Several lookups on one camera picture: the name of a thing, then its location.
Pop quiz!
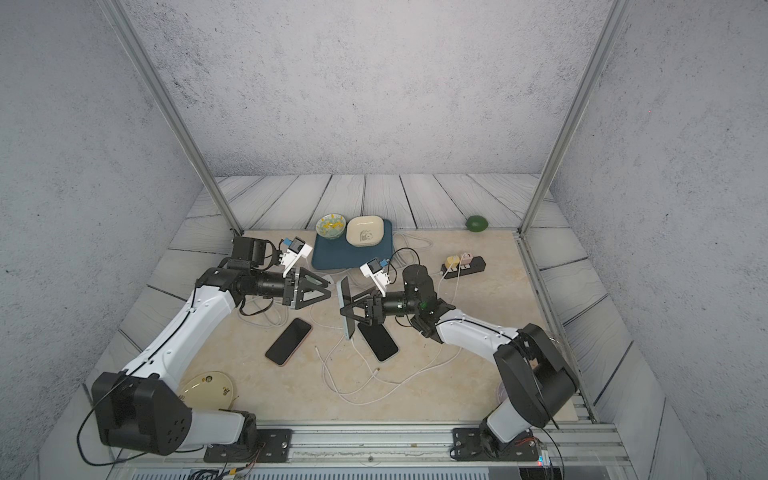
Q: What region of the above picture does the left aluminium frame post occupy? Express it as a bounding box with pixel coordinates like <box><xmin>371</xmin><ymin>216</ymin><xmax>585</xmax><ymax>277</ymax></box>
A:
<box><xmin>99</xmin><ymin>0</ymin><xmax>244</xmax><ymax>236</ymax></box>

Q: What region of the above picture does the yellow charger plug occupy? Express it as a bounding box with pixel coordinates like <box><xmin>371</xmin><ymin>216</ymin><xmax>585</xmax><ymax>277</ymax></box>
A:
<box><xmin>444</xmin><ymin>255</ymin><xmax>461</xmax><ymax>271</ymax></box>

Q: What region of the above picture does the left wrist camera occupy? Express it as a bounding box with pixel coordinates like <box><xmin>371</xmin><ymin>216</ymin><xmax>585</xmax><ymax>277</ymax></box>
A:
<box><xmin>280</xmin><ymin>237</ymin><xmax>313</xmax><ymax>277</ymax></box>

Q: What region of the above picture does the pink case phone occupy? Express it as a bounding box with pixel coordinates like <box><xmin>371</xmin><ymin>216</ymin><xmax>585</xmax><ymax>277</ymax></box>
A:
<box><xmin>265</xmin><ymin>318</ymin><xmax>312</xmax><ymax>366</ymax></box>

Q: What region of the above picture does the right aluminium frame post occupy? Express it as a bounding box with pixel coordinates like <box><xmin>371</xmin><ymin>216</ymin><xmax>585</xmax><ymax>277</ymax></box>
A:
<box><xmin>518</xmin><ymin>0</ymin><xmax>632</xmax><ymax>237</ymax></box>

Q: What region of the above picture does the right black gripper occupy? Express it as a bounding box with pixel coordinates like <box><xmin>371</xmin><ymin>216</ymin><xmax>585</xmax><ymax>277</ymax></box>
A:
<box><xmin>342</xmin><ymin>287</ymin><xmax>422</xmax><ymax>329</ymax></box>

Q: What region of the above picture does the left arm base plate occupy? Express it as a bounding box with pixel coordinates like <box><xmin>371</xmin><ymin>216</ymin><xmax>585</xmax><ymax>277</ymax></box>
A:
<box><xmin>203</xmin><ymin>429</ymin><xmax>293</xmax><ymax>464</ymax></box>

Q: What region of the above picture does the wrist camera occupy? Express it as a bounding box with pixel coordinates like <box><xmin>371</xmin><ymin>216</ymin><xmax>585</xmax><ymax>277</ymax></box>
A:
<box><xmin>360</xmin><ymin>257</ymin><xmax>390</xmax><ymax>296</ymax></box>
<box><xmin>280</xmin><ymin>237</ymin><xmax>313</xmax><ymax>277</ymax></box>

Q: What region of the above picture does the aluminium frame post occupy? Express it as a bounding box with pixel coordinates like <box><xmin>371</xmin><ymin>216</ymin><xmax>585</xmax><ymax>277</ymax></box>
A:
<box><xmin>518</xmin><ymin>0</ymin><xmax>632</xmax><ymax>237</ymax></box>
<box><xmin>99</xmin><ymin>0</ymin><xmax>244</xmax><ymax>236</ymax></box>

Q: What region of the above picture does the black power strip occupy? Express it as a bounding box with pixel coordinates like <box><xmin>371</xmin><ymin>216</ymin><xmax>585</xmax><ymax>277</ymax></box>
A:
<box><xmin>441</xmin><ymin>257</ymin><xmax>486</xmax><ymax>279</ymax></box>

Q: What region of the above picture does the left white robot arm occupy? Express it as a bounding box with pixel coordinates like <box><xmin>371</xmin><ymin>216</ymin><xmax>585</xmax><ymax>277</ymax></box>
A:
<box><xmin>91</xmin><ymin>266</ymin><xmax>331</xmax><ymax>462</ymax></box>

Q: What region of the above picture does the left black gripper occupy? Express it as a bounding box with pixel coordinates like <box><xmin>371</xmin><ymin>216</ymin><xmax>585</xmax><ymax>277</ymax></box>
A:
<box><xmin>251</xmin><ymin>266</ymin><xmax>330</xmax><ymax>311</ymax></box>

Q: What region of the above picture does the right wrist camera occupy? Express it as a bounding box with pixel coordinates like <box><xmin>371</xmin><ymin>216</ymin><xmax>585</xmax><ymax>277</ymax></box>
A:
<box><xmin>360</xmin><ymin>257</ymin><xmax>390</xmax><ymax>296</ymax></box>

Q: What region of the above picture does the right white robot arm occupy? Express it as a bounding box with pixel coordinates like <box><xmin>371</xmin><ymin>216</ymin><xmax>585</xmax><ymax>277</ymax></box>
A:
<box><xmin>337</xmin><ymin>265</ymin><xmax>580</xmax><ymax>457</ymax></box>

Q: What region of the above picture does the cream square dish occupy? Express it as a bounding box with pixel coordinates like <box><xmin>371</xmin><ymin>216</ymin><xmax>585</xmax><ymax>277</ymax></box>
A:
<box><xmin>346</xmin><ymin>215</ymin><xmax>385</xmax><ymax>248</ymax></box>

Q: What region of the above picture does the yellow plate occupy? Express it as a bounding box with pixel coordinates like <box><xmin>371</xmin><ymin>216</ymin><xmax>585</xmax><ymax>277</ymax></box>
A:
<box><xmin>178</xmin><ymin>371</ymin><xmax>235</xmax><ymax>411</ymax></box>

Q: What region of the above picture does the dark blue mat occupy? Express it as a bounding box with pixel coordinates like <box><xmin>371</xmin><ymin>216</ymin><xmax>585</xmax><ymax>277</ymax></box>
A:
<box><xmin>311</xmin><ymin>220</ymin><xmax>394</xmax><ymax>270</ymax></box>

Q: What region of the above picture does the black phone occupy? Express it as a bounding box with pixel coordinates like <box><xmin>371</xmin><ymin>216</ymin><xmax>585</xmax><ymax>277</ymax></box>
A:
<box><xmin>357</xmin><ymin>323</ymin><xmax>399</xmax><ymax>363</ymax></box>

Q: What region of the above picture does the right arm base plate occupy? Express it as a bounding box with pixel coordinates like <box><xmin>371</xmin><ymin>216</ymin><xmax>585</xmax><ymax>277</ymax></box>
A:
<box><xmin>449</xmin><ymin>427</ymin><xmax>541</xmax><ymax>462</ymax></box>

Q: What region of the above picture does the green round fruit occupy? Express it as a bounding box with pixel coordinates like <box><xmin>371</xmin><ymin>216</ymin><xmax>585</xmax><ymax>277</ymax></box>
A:
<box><xmin>465</xmin><ymin>215</ymin><xmax>489</xmax><ymax>233</ymax></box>

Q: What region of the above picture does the small patterned bowl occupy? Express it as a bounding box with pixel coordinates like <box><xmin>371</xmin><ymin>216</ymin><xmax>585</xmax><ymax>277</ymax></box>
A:
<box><xmin>315</xmin><ymin>213</ymin><xmax>347</xmax><ymax>240</ymax></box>

